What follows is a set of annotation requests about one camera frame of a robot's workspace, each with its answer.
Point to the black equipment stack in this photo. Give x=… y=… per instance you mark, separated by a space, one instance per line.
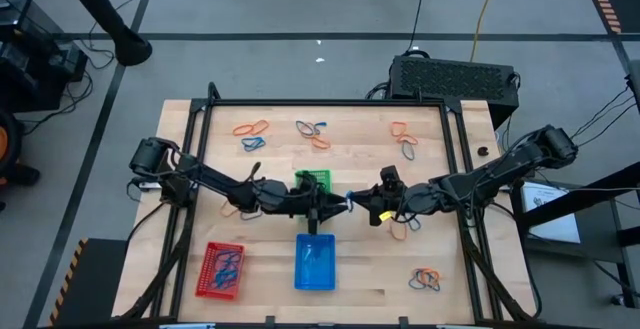
x=30 y=69

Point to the red plastic basket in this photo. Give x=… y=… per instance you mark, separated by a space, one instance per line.
x=202 y=289

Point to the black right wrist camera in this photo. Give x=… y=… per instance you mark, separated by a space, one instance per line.
x=390 y=176

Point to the rubber band cluster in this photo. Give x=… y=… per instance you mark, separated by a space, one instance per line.
x=412 y=283

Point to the black metal stand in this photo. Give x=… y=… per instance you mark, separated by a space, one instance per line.
x=580 y=201

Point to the yellow tag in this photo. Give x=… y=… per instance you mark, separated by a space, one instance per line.
x=385 y=216

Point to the black caster wheel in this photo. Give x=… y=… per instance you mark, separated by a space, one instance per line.
x=618 y=300

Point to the small black knob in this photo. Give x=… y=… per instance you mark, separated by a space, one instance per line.
x=482 y=151

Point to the orange black wheeled device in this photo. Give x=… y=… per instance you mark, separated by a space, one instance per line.
x=7 y=144

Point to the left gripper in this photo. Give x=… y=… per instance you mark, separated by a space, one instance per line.
x=280 y=196

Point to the white paper sheet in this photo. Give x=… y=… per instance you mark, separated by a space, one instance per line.
x=560 y=229

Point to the black perforated computer case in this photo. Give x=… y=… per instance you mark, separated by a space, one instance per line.
x=450 y=79

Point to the green plastic basket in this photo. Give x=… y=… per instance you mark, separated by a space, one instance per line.
x=322 y=176

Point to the silver edge plate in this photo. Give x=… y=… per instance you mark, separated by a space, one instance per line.
x=187 y=326

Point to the black table clamp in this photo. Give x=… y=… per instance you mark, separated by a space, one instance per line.
x=270 y=323
x=404 y=323

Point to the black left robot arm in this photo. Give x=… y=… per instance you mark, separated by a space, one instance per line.
x=215 y=181

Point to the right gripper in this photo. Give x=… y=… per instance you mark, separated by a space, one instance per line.
x=412 y=201

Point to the blue plastic basket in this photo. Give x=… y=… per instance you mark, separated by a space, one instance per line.
x=315 y=269

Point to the black pole stand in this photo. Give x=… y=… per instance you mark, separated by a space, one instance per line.
x=131 y=46

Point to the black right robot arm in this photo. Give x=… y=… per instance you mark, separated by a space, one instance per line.
x=500 y=169

